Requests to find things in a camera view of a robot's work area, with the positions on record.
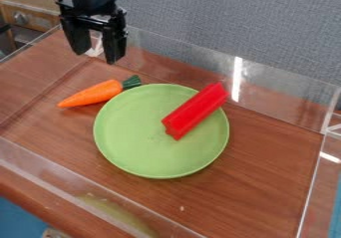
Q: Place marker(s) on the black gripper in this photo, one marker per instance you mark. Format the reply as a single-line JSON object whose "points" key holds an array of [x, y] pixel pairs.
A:
{"points": [[98, 15]]}

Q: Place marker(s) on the red plastic block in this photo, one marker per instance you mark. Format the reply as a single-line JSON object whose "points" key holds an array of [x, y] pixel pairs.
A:
{"points": [[183, 119]]}

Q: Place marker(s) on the green round plate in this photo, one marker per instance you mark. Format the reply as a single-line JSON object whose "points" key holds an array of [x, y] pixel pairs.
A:
{"points": [[131, 138]]}

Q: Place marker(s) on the orange toy carrot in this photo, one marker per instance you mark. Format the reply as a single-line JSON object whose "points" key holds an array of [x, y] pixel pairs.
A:
{"points": [[99, 92]]}

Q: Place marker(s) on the wooden cabinet with knob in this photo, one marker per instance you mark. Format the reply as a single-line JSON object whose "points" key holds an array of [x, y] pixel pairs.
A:
{"points": [[24, 24]]}

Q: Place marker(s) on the clear acrylic triangle bracket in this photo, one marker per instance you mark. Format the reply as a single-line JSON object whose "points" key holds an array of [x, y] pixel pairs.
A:
{"points": [[96, 49]]}

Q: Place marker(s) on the clear acrylic tray enclosure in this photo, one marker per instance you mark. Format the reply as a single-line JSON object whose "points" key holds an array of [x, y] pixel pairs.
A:
{"points": [[271, 188]]}

